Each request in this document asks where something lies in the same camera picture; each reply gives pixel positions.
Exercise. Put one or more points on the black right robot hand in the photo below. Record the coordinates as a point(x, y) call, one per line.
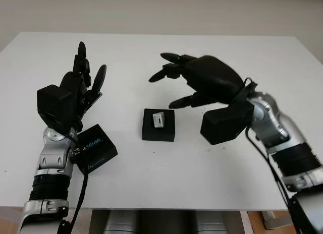
point(214, 80)

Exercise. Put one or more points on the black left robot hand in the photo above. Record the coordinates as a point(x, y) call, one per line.
point(80, 96)

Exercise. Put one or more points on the small silver depth camera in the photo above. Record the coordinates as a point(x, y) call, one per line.
point(159, 120)

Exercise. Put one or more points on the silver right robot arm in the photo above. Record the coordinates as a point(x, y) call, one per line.
point(277, 133)

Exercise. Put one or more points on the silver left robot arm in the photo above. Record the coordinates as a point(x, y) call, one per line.
point(54, 155)

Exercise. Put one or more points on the black RealSense box lid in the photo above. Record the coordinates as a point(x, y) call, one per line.
point(101, 149)

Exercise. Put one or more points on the silver left robot thigh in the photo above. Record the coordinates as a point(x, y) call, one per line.
point(121, 222)

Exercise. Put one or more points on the silver robot thigh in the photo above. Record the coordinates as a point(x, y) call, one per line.
point(121, 222)
point(209, 222)

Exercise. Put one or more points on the silver right robot thigh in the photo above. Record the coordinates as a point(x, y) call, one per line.
point(209, 222)

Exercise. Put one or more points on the dark grey robot waist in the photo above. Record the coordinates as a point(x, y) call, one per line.
point(165, 222)

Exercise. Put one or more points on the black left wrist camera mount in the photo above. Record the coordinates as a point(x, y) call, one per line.
point(53, 104)

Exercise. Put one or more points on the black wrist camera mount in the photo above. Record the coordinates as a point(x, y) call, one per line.
point(222, 125)
point(53, 104)

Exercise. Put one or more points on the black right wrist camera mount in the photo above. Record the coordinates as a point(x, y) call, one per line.
point(222, 125)

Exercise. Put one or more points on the black foam-lined camera box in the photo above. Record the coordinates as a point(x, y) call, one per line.
point(149, 136)

